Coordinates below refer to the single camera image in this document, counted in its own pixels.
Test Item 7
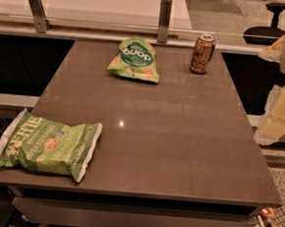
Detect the green jalapeno kettle chip bag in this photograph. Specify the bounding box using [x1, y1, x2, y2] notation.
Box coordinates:
[0, 108, 102, 183]

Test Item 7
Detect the middle metal glass bracket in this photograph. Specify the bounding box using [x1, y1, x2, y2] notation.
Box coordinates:
[157, 0, 173, 43]

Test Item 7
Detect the black office chair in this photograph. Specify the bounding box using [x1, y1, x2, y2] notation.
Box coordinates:
[243, 2, 285, 45]

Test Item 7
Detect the left metal glass bracket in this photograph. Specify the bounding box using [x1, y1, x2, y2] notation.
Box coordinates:
[28, 0, 50, 33]

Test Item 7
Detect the gold soda can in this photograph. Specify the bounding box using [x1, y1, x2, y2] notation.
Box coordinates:
[190, 33, 216, 74]

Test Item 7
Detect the metal glass bracket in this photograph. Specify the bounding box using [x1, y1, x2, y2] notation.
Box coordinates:
[28, 0, 50, 33]
[157, 0, 173, 43]

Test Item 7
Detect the green dang chip bag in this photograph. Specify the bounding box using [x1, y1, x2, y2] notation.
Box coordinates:
[107, 36, 159, 83]

